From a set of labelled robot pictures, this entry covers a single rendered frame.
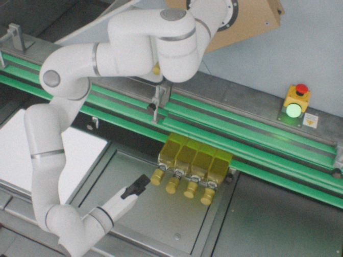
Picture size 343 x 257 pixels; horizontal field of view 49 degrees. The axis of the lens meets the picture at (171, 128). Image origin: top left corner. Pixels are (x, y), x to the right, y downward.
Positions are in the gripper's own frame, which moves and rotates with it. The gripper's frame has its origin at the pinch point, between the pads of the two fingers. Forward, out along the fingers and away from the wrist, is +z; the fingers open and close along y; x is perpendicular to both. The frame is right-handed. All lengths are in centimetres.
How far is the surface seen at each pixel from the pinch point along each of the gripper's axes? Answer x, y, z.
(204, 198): -16.4, -0.1, 12.4
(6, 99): 73, -42, 6
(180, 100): 11.9, 6.3, 30.3
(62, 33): 93, -44, 53
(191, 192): -12.3, -1.1, 11.4
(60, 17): 106, -47, 63
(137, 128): 18.8, -13.5, 22.8
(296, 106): -18, 23, 47
